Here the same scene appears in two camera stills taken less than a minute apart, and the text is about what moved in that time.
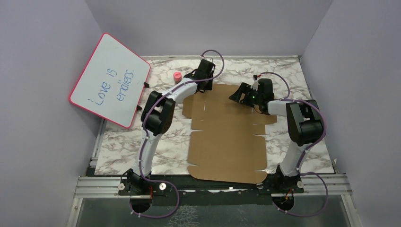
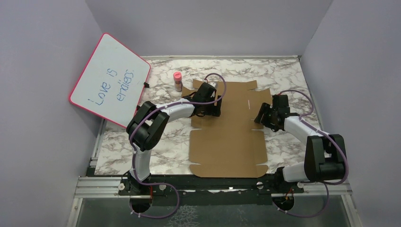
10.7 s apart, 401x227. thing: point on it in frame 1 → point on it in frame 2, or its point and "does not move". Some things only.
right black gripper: [244, 88] → [265, 108]
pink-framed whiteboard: [110, 84] does not move
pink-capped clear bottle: [178, 77] does not move
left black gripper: [208, 87] → [214, 110]
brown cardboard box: [229, 147] does not move
